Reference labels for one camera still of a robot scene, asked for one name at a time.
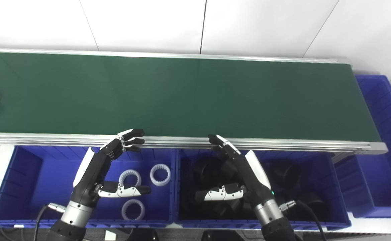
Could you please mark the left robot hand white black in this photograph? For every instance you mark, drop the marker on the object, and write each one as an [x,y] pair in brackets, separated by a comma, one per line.
[91,174]

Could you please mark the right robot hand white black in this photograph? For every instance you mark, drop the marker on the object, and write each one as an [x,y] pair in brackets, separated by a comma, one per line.
[254,180]

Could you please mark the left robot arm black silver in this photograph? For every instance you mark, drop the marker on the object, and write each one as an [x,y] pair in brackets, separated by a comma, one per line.
[75,214]

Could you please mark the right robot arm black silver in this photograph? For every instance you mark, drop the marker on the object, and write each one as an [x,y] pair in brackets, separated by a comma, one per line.
[270,214]

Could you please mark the blue bin with white rings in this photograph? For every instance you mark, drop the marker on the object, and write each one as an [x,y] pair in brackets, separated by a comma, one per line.
[48,180]

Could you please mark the blue bin with black parts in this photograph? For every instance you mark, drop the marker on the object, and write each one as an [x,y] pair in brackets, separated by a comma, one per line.
[329,187]

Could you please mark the black rounded robot body part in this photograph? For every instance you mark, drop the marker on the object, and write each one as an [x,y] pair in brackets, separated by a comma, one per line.
[145,235]

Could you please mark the green conveyor belt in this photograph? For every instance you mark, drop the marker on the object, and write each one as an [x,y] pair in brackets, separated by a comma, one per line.
[182,97]

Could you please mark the large empty blue bin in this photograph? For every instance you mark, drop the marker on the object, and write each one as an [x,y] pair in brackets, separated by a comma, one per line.
[386,140]

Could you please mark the small white box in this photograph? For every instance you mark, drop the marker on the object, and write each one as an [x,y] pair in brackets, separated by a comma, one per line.
[109,235]

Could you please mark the aluminium conveyor side rail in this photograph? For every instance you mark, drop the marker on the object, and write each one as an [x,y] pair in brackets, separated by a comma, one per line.
[282,144]
[148,55]

